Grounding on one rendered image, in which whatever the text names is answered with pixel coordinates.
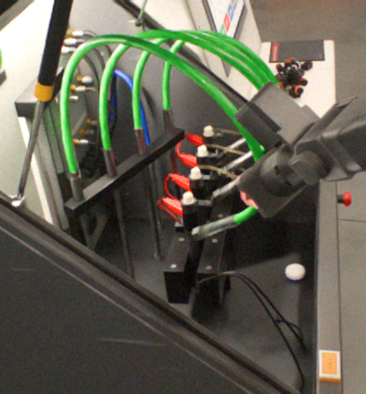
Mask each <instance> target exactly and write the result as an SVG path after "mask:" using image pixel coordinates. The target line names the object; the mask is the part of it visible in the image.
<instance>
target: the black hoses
mask: <svg viewBox="0 0 366 394"><path fill-rule="evenodd" d="M82 35H83V36H91V37H92V38H95V37H98V35H96V34H95V33H93V32H90V31H84V32H82ZM85 42H86V40H84V39H76V44H80V43H81V44H83V43H85ZM103 47H104V48H105V50H106V53H107V56H108V60H109V58H110V57H111V55H112V52H111V50H110V48H109V46H108V45H107V44H105V45H103ZM77 50H78V48H75V47H72V48H69V49H68V52H69V54H70V53H75V52H76V51H77ZM91 51H92V52H93V53H94V54H95V55H96V56H97V57H98V59H99V62H100V65H101V68H102V73H103V75H104V71H105V69H106V64H105V61H104V59H103V57H102V55H101V53H100V52H99V51H98V50H97V49H96V48H94V49H92V50H91ZM83 59H84V60H85V62H86V63H87V64H88V66H89V67H90V68H91V72H92V74H93V78H94V83H95V88H96V89H95V88H93V87H85V88H84V91H85V92H87V91H92V92H94V93H95V94H97V104H98V130H97V141H96V142H94V141H89V142H87V145H90V146H89V151H86V152H85V157H83V162H82V163H80V164H79V167H80V171H81V170H82V169H83V168H85V169H86V170H87V171H89V172H90V174H87V173H86V172H85V171H81V174H82V175H83V176H85V177H86V178H87V179H91V178H92V177H93V175H94V174H95V171H96V170H97V169H98V167H99V165H100V164H101V161H102V158H104V151H103V148H104V145H103V140H102V134H101V127H100V118H99V95H100V84H99V76H98V72H97V70H96V68H95V67H94V65H93V63H92V61H91V60H90V59H89V58H88V57H87V56H86V55H85V56H84V57H83ZM112 96H113V72H112V75H111V78H110V82H109V86H108V95H107V98H108V103H107V113H108V126H109V119H110V112H112V115H113V121H112V124H111V127H110V129H109V140H110V142H111V139H112V135H113V131H114V128H115V125H116V121H117V113H116V111H115V109H114V107H113V105H112ZM91 144H93V145H96V147H95V148H93V147H92V146H91ZM92 151H95V154H92ZM89 152H90V153H89ZM113 156H114V162H115V166H119V165H120V164H121V163H120V160H119V158H118V156H117V154H116V153H115V152H114V151H113ZM89 157H92V158H94V159H93V162H92V161H91V160H90V159H86V158H89ZM85 163H87V164H89V165H90V166H92V168H91V167H89V166H87V165H85Z"/></svg>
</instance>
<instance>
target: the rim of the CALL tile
mask: <svg viewBox="0 0 366 394"><path fill-rule="evenodd" d="M322 352H324V353H337V365H338V375H329V374H322ZM318 377H321V378H333V379H340V352H337V351H324V350H319V367H318Z"/></svg>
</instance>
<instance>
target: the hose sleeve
mask: <svg viewBox="0 0 366 394"><path fill-rule="evenodd" d="M234 215H236V214H233V215H228V216H225V217H224V218H223V219H220V220H218V221H215V222H212V223H209V224H205V225H204V226H202V227H201V228H200V233H201V235H202V236H203V237H206V236H210V235H213V234H217V233H219V232H222V231H225V230H228V229H231V228H234V227H236V226H239V225H240V223H236V222H235V221H234Z"/></svg>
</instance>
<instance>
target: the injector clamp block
mask: <svg viewBox="0 0 366 394"><path fill-rule="evenodd" d="M230 182H232V180H231V177H228V178H221V179H220V181H219V185H218V188H217V189H221V188H223V187H225V185H228V184H229V183H230ZM239 205H240V192H239V191H238V189H237V190H236V191H235V192H232V193H230V194H228V195H226V196H225V198H224V199H222V200H220V201H215V202H214V205H213V209H212V212H211V216H210V219H209V221H210V222H211V223H212V222H215V221H218V220H220V219H223V218H224V217H225V216H228V215H233V214H237V213H238V210H239ZM235 228H236V227H234V228H231V229H228V230H225V231H222V232H219V233H217V234H213V235H210V236H207V237H205V240H204V244H203V247H202V255H201V261H200V265H199V268H198V272H197V275H198V282H199V290H200V298H201V304H203V305H219V306H221V304H222V300H223V292H224V290H225V289H231V283H232V278H233V276H228V277H224V278H222V279H220V280H214V281H210V282H209V283H208V284H206V283H205V282H206V281H204V282H203V283H202V284H200V281H201V280H203V279H208V278H210V277H213V276H216V275H218V274H222V273H226V272H234V267H235V263H236V249H235V236H234V232H235ZM163 273H164V279H165V289H166V294H167V301H168V303H188V300H189V296H190V293H191V288H193V287H194V282H193V275H192V267H191V260H190V253H189V246H188V244H187V234H186V233H176V232H175V234H174V237H173V240H172V245H171V248H170V251H169V254H168V256H167V259H166V262H165V267H164V270H163Z"/></svg>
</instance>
